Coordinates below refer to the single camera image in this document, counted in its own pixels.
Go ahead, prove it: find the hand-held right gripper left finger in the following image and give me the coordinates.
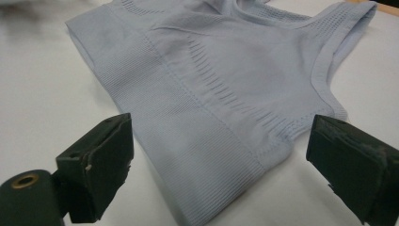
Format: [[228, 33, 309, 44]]
[[56, 112, 136, 224]]

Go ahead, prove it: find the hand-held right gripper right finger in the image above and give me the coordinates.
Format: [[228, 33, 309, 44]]
[[305, 114, 399, 226]]

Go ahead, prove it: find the light blue sports bra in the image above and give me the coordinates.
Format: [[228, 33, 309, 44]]
[[65, 0, 378, 226]]

